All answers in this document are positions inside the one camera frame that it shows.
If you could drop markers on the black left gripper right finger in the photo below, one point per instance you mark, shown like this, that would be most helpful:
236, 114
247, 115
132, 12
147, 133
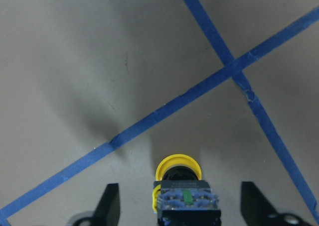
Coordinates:
255, 208

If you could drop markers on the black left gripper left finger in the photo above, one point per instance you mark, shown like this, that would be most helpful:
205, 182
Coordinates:
107, 212

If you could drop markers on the yellow push button switch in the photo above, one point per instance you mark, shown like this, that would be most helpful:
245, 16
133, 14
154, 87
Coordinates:
181, 197

